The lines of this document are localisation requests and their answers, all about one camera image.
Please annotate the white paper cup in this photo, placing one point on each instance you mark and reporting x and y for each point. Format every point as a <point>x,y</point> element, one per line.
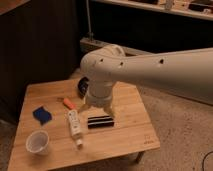
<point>38,143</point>

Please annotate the white plastic bottle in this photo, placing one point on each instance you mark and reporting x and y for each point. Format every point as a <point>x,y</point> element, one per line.
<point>75,127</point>

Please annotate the blue cloth piece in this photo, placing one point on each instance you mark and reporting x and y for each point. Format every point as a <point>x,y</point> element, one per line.
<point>42,115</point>

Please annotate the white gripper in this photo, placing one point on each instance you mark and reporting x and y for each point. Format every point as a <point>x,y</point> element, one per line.
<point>99,94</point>

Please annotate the small wooden table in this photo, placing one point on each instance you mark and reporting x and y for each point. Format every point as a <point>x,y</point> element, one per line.
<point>132,130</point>

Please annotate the wooden shelf board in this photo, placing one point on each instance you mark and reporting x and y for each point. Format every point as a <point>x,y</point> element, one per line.
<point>175,7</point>

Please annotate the metal rail beam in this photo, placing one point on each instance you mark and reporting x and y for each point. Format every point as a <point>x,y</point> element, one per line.
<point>88,45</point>

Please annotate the black striped rectangular block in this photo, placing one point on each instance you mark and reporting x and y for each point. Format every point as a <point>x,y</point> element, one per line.
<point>100,121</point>

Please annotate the orange marker pen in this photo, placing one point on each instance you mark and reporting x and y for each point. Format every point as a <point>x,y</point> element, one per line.
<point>69,104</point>

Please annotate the black round bowl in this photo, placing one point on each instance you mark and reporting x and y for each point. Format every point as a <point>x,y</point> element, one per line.
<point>83,86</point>

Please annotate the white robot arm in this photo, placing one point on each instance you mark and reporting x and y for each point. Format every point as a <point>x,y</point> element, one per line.
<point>188,74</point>

